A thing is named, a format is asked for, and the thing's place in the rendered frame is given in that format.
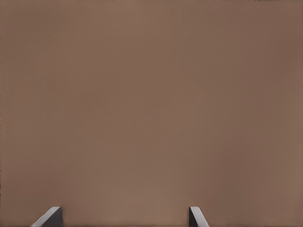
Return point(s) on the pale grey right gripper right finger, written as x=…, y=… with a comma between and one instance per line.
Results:
x=197, y=217

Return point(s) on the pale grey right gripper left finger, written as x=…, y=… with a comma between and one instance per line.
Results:
x=50, y=218

